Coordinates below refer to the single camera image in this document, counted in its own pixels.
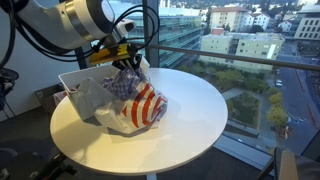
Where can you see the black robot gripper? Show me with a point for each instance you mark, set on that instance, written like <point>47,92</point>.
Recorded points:
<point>113,53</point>

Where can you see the purple checkered floral cloth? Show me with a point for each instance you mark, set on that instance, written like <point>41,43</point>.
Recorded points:
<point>121,83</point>

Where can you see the white plastic bag red stripes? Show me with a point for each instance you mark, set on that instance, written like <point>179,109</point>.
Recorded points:
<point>146,106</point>

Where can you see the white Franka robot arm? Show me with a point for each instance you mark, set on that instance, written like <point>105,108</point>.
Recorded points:
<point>56,23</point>

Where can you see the white plastic storage box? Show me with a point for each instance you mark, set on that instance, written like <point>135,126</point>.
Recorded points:
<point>75,80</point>

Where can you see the pale crumpled material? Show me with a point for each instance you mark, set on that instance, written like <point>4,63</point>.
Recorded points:
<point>58,98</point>

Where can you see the brown cardboard box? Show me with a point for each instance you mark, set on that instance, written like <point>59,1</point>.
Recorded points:
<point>45,98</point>

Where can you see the dark vertical window mullion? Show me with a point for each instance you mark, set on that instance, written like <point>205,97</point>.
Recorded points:
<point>150,50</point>

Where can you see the glass office building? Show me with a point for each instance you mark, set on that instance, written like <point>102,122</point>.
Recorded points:
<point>180,33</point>

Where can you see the metal window railing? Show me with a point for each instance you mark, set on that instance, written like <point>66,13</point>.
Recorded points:
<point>233,57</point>

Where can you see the orange roofed building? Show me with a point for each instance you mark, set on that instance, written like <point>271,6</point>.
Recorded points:
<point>226,18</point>

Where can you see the black office chair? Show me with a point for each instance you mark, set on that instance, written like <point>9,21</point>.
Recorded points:
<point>6,83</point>

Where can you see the cream low building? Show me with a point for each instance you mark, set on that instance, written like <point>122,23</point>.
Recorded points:
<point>253,46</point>

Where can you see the black tripod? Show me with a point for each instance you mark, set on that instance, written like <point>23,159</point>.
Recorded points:
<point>55,168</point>

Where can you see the white parked car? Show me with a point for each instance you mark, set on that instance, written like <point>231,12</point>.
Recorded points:
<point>278,83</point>

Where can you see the yellow-green tree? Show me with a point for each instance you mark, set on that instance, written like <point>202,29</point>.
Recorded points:
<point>276,116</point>

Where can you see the beige gridded building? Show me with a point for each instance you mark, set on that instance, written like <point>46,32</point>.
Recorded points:
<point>308,28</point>

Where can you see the wooden armrest chair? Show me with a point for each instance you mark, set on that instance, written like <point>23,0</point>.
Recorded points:
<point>288,166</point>

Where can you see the dark slanted window post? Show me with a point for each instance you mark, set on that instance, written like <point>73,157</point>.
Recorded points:
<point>81,58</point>

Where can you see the white table pedestal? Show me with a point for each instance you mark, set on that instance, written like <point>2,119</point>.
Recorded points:
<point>151,177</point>

